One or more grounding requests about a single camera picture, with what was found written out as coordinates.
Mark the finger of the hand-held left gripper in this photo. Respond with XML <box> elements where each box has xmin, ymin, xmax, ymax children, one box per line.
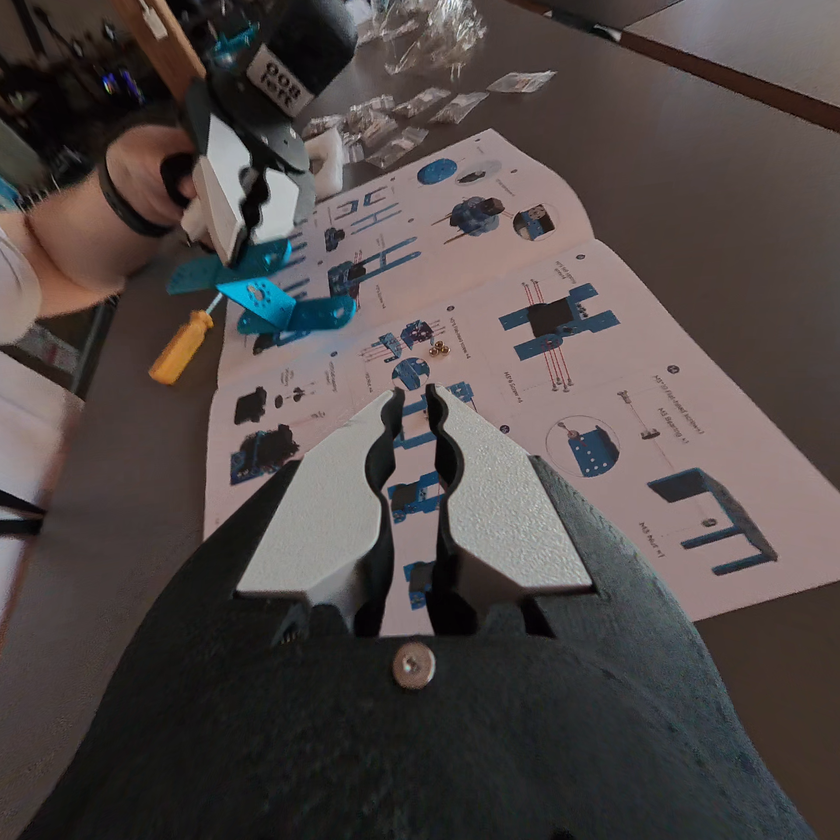
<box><xmin>196</xmin><ymin>120</ymin><xmax>257</xmax><ymax>268</ymax></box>
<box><xmin>244</xmin><ymin>164</ymin><xmax>317</xmax><ymax>250</ymax></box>

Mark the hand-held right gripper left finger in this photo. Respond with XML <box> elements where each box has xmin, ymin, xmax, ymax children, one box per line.
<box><xmin>235</xmin><ymin>387</ymin><xmax>406</xmax><ymax>637</ymax></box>

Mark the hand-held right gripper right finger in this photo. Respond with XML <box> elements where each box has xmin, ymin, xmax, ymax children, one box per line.
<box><xmin>425</xmin><ymin>383</ymin><xmax>595</xmax><ymax>637</ymax></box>

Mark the blue metal U bracket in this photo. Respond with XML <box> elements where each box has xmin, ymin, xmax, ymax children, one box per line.
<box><xmin>166</xmin><ymin>238</ymin><xmax>358</xmax><ymax>347</ymax></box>

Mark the person's left forearm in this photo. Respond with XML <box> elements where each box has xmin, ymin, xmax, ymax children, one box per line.
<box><xmin>20</xmin><ymin>154</ymin><xmax>181</xmax><ymax>322</ymax></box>

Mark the dark brown desk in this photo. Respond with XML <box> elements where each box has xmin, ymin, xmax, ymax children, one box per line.
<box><xmin>0</xmin><ymin>0</ymin><xmax>840</xmax><ymax>840</ymax></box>

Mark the adjacent dark desk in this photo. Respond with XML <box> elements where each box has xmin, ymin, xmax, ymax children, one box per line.
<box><xmin>551</xmin><ymin>0</ymin><xmax>840</xmax><ymax>132</ymax></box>

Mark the person's left hand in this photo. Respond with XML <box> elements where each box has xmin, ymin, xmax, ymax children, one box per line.
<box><xmin>107</xmin><ymin>121</ymin><xmax>199</xmax><ymax>232</ymax></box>

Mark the white foam block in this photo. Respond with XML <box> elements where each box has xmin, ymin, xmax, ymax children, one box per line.
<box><xmin>307</xmin><ymin>130</ymin><xmax>347</xmax><ymax>193</ymax></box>

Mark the blue metal robot assembly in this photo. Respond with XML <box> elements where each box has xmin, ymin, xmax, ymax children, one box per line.
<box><xmin>202</xmin><ymin>21</ymin><xmax>261</xmax><ymax>68</ymax></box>

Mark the pile of small plastic bags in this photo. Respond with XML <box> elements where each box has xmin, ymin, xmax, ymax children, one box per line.
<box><xmin>302</xmin><ymin>69</ymin><xmax>559</xmax><ymax>169</ymax></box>

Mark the printed instruction sheet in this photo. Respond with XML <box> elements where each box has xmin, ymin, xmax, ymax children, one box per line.
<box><xmin>203</xmin><ymin>128</ymin><xmax>840</xmax><ymax>637</ymax></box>

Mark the crumpled clear plastic wrap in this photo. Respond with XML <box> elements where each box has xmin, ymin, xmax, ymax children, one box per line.
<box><xmin>357</xmin><ymin>0</ymin><xmax>488</xmax><ymax>74</ymax></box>

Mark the person's white shirt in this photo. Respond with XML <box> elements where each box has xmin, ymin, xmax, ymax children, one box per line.
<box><xmin>0</xmin><ymin>223</ymin><xmax>84</xmax><ymax>631</ymax></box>

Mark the black wrist strap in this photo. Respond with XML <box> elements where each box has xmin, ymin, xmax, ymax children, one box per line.
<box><xmin>97</xmin><ymin>156</ymin><xmax>173</xmax><ymax>238</ymax></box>

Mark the wooden post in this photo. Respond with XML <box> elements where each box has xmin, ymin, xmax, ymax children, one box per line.
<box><xmin>112</xmin><ymin>0</ymin><xmax>208</xmax><ymax>101</ymax></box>

